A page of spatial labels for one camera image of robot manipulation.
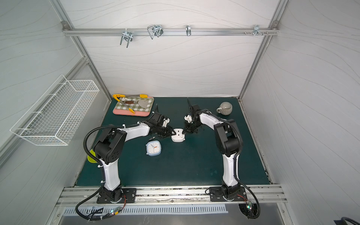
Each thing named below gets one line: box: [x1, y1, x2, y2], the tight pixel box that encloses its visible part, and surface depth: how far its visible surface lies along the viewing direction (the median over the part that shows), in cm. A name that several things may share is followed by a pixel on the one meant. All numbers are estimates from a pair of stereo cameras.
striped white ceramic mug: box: [216, 101, 233, 116], surface depth 107 cm
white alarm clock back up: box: [171, 128, 186, 143], surface depth 95 cm
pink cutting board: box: [112, 96, 155, 117], surface depth 113 cm
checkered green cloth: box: [115, 97, 155, 113], surface depth 117 cm
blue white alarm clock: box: [145, 140, 162, 157], surface depth 90 cm
